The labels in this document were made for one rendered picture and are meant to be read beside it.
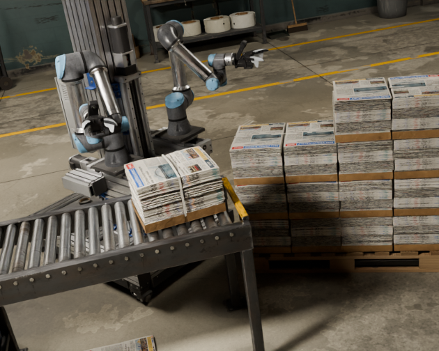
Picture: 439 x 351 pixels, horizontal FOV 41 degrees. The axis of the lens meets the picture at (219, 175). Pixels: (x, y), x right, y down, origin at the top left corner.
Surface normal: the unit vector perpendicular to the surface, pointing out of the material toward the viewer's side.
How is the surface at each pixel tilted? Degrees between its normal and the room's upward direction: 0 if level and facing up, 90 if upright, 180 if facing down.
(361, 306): 0
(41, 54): 90
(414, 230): 90
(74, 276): 90
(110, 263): 90
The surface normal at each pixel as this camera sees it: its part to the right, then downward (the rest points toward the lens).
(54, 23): 0.21, 0.39
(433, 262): -0.17, 0.44
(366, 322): -0.13, -0.90
